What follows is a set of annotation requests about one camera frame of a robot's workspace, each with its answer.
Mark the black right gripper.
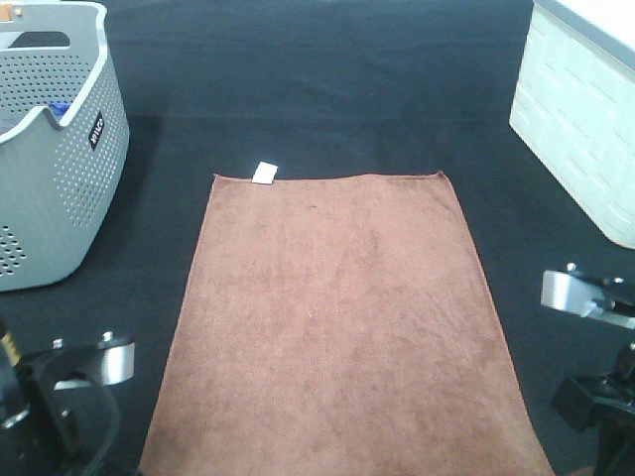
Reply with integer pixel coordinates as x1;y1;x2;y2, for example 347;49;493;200
552;342;634;475

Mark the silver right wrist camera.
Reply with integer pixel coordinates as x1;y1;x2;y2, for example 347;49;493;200
541;263;634;330

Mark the grey perforated laundry basket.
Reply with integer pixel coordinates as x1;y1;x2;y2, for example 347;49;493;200
1;1;130;292

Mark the brown towel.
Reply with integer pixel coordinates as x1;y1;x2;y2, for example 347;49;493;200
141;173;552;475

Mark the black table cloth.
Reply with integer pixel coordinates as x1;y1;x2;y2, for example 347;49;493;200
1;1;634;475

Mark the white storage box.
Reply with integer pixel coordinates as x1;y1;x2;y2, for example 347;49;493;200
509;1;634;249

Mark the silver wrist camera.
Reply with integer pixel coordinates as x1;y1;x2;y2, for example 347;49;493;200
541;263;634;330
54;330;136;391

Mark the blue cloth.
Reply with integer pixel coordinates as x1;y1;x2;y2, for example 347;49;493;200
48;101;70;121

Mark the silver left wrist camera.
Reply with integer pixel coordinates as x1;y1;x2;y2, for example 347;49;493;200
54;330;136;391

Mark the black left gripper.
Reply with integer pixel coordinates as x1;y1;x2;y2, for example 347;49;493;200
1;346;120;475

